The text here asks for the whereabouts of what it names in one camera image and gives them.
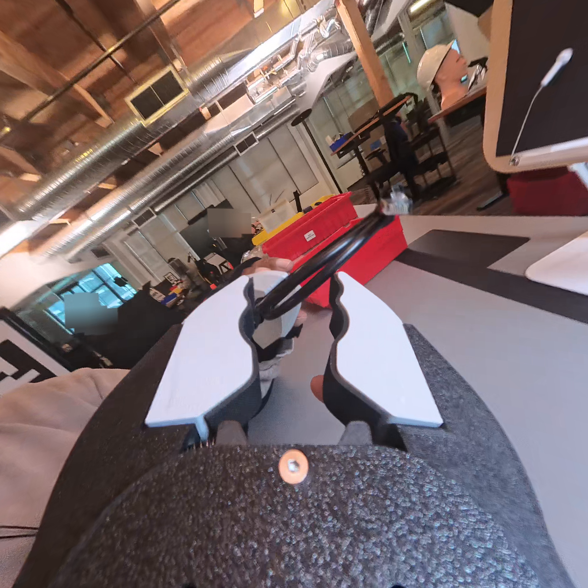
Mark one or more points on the silver spiral air duct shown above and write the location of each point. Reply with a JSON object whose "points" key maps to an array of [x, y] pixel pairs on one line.
{"points": [[92, 156]]}

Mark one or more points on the red plastic bin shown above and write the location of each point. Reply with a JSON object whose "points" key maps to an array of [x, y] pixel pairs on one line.
{"points": [[321, 229]]}

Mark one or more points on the clear plastic box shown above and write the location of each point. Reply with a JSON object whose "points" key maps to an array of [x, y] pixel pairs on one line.
{"points": [[280, 216]]}

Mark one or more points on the person's left hand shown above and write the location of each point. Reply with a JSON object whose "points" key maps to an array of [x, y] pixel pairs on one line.
{"points": [[275, 265]]}

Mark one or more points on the person's right hand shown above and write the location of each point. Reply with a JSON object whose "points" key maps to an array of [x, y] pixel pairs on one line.
{"points": [[318, 388]]}

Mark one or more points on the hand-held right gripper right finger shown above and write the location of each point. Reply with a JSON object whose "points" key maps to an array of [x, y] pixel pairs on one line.
{"points": [[381, 358]]}

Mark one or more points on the standing desk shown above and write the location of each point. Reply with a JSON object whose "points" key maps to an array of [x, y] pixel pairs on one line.
{"points": [[367, 128]]}

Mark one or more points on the black floor lamp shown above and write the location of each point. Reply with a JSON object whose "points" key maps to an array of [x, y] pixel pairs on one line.
{"points": [[302, 117]]}

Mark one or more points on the wooden support post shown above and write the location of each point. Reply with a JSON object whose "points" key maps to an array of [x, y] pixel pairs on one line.
{"points": [[363, 46]]}

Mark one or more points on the red storage crate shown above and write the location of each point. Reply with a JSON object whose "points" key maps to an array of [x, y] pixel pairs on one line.
{"points": [[546, 193]]}

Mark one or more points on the yellow plastic bin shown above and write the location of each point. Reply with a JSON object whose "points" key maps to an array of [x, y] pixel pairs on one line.
{"points": [[266, 236]]}

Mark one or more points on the ceiling air vent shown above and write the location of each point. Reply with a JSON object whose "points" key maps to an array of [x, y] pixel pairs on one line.
{"points": [[156, 94]]}

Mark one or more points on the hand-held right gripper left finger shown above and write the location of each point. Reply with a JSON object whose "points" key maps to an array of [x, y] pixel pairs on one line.
{"points": [[206, 358]]}

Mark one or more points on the black white marker board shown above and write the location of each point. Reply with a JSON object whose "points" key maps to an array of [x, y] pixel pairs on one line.
{"points": [[27, 363]]}

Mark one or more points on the wooden desk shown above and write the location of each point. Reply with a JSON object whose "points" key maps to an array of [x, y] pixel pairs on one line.
{"points": [[459, 103]]}

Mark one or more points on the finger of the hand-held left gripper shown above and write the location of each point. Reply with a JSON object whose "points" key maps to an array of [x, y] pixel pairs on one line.
{"points": [[280, 326]]}

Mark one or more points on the white hard hat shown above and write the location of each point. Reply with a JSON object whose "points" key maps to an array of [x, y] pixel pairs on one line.
{"points": [[432, 64]]}

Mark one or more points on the mannequin head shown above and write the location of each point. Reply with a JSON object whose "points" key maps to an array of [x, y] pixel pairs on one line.
{"points": [[452, 73]]}

